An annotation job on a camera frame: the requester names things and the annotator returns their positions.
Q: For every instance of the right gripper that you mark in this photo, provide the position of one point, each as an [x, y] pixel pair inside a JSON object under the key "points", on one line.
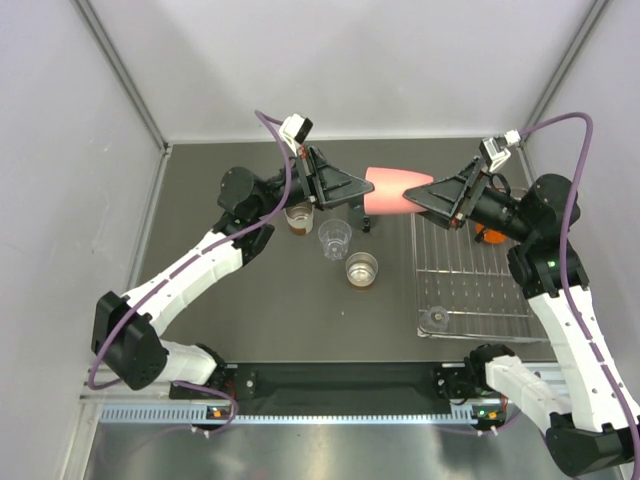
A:
{"points": [[441, 199]]}

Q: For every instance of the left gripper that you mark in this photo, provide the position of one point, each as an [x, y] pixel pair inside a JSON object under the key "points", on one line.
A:
{"points": [[323, 184]]}

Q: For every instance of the dark green mug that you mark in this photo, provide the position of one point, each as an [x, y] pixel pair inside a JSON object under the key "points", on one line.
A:
{"points": [[358, 219]]}

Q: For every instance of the large clear plastic tumbler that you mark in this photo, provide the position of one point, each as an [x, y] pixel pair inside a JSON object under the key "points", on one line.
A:
{"points": [[334, 236]]}

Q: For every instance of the pink plastic cup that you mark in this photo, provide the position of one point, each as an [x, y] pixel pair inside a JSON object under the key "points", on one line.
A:
{"points": [[389, 184]]}

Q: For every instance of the small clear plastic cup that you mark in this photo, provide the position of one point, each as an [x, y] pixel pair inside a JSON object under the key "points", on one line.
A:
{"points": [[434, 320]]}

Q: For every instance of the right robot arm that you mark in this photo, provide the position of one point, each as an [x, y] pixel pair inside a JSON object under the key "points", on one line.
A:
{"points": [[595, 425]]}

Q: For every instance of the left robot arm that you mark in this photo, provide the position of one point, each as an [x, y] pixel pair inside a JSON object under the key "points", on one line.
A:
{"points": [[128, 328]]}

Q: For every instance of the steel cup back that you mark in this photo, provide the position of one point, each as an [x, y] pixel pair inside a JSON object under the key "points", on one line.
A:
{"points": [[300, 218]]}

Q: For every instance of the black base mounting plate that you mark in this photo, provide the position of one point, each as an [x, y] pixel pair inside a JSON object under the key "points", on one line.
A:
{"points": [[348, 388]]}

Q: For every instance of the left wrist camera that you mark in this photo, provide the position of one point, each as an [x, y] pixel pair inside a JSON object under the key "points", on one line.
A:
{"points": [[294, 131]]}

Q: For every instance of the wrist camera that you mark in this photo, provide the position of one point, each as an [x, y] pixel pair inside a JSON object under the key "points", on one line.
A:
{"points": [[495, 150], [294, 131]]}

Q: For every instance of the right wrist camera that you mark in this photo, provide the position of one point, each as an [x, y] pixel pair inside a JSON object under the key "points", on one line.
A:
{"points": [[495, 150]]}

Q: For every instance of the wire dish rack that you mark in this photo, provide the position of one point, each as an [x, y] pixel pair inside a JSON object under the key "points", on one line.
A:
{"points": [[473, 283]]}

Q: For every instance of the slotted cable duct rail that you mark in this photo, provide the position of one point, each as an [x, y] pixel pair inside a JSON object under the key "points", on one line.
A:
{"points": [[204, 414]]}

